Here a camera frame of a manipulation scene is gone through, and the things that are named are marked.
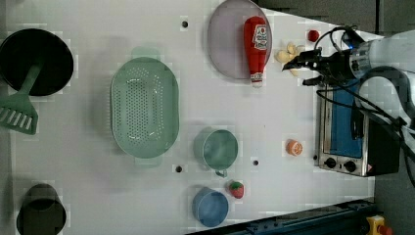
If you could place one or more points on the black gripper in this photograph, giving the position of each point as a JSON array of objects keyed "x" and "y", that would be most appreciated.
[{"x": 332, "y": 70}]

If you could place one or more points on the black pot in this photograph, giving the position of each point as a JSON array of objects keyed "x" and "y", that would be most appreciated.
[{"x": 27, "y": 47}]

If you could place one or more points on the green colander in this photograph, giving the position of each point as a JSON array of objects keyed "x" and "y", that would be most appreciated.
[{"x": 145, "y": 107}]

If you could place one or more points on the toy orange half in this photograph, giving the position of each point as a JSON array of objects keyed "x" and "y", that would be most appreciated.
[{"x": 294, "y": 148}]

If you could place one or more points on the blue metal rail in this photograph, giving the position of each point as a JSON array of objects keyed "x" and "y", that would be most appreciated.
[{"x": 340, "y": 219}]

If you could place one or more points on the black cylinder holder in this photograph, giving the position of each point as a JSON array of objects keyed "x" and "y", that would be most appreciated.
[{"x": 42, "y": 212}]

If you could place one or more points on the grey round plate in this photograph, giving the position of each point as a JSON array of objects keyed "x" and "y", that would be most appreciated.
[{"x": 225, "y": 37}]

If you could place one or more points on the blue cup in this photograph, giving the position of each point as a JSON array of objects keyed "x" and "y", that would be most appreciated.
[{"x": 210, "y": 207}]

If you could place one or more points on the toy strawberry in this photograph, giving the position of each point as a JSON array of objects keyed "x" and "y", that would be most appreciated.
[{"x": 236, "y": 189}]

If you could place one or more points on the black toaster oven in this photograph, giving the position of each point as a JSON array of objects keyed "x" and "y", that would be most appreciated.
[{"x": 349, "y": 141}]

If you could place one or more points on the green spatula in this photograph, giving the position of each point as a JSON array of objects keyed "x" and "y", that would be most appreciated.
[{"x": 17, "y": 112}]

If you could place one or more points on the green mug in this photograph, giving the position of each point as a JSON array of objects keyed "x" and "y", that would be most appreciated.
[{"x": 216, "y": 149}]

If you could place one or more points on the yellow emergency stop button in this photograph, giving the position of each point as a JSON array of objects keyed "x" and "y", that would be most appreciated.
[{"x": 377, "y": 226}]

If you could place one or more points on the red ketchup bottle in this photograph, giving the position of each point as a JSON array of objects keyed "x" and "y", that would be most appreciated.
[{"x": 255, "y": 42}]

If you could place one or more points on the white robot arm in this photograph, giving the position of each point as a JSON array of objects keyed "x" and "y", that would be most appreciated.
[{"x": 378, "y": 74}]

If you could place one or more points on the peeled toy banana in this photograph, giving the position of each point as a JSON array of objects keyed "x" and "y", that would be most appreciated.
[{"x": 292, "y": 50}]

